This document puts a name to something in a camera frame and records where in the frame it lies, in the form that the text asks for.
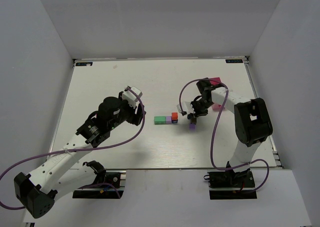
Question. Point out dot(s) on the right blue table label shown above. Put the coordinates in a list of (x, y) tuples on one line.
[(234, 61)]

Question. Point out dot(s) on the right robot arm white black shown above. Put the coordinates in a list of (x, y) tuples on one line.
[(252, 125)]

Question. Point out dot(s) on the green wood block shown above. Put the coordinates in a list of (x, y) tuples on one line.
[(160, 120)]

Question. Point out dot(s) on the olive brown cube block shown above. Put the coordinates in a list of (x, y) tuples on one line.
[(193, 121)]

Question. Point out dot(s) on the left blue table label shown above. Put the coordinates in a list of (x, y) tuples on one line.
[(83, 64)]

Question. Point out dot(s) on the red cube block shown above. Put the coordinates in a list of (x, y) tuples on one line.
[(174, 116)]

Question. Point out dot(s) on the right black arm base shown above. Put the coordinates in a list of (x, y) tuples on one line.
[(228, 185)]

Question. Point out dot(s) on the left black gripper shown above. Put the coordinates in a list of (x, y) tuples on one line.
[(138, 114)]

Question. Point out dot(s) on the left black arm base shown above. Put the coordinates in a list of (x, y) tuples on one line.
[(106, 185)]

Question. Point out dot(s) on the blue table label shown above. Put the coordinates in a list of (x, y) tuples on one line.
[(83, 64), (234, 61)]

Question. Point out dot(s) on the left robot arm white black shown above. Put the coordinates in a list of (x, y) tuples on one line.
[(39, 189)]

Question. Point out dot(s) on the small purple cube block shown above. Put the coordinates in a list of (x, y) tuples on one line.
[(192, 127)]

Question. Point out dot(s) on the pink plastic box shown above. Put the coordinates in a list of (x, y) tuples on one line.
[(216, 83)]

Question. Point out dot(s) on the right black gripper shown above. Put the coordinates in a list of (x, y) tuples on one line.
[(194, 114)]

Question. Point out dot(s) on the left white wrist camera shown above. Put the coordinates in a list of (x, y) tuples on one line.
[(130, 94)]

